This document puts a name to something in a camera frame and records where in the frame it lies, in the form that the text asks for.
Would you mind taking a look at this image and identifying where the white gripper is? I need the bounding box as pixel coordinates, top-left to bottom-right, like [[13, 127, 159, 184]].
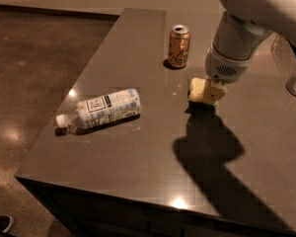
[[203, 43, 252, 106]]

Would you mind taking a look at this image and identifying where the yellow sponge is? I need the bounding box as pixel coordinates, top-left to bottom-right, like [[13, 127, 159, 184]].
[[188, 78, 217, 105]]

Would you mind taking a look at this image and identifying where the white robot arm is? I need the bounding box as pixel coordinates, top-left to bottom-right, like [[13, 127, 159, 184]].
[[202, 0, 296, 105]]

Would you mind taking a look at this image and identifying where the clear plastic water bottle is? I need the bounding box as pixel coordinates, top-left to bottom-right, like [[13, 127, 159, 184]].
[[56, 89, 141, 129]]

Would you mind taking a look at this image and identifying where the gold soda can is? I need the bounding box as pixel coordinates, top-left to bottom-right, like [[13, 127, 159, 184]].
[[168, 25, 191, 68]]

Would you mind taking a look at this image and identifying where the clear glass container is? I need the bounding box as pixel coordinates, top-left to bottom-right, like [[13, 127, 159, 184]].
[[271, 35, 296, 98]]

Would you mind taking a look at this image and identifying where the black shoe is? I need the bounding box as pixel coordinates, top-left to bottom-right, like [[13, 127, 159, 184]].
[[0, 215, 14, 237]]

